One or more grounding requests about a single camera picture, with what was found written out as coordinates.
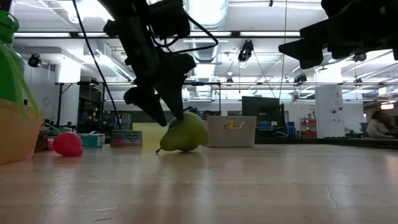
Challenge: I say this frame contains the grey plastic bin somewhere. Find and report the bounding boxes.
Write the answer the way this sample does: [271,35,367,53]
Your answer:
[205,115,258,148]

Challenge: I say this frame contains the black monitor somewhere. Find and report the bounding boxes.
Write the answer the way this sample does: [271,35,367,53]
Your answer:
[241,95,285,123]

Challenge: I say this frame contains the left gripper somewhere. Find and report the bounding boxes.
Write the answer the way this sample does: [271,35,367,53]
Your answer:
[124,46,197,128]

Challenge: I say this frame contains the blue storage crates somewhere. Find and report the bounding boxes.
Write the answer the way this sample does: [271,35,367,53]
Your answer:
[257,121,297,138]

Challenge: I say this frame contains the translucent orange plastic tray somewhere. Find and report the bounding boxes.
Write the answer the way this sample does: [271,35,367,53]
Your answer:
[0,98,45,165]

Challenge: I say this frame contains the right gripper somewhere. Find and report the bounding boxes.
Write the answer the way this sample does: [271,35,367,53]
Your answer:
[278,0,398,70]

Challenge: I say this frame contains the green plastic squeeze bottle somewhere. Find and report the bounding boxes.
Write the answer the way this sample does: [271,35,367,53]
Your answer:
[0,10,41,121]

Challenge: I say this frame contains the red storage drawers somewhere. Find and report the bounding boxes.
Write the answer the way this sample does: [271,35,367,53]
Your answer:
[300,117,318,138]

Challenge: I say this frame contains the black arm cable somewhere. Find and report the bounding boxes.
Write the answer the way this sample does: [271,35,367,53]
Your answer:
[72,0,123,130]

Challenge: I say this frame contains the green toy pear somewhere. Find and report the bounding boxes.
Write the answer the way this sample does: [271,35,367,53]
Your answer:
[155,111,210,154]

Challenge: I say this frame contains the red toy strawberry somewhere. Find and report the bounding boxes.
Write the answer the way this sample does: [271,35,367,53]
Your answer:
[52,131,85,157]

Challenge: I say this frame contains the silver ventilation duct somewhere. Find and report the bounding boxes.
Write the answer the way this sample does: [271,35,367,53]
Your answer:
[185,0,229,98]

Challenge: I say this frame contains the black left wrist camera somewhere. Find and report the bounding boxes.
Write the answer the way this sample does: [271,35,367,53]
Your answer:
[148,0,191,40]

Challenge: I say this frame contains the translucent yellow plastic bin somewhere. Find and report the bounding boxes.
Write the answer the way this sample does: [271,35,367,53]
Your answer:
[132,122,171,147]

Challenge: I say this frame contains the black overhead camera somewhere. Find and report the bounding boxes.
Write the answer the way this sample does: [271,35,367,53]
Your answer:
[237,39,255,63]

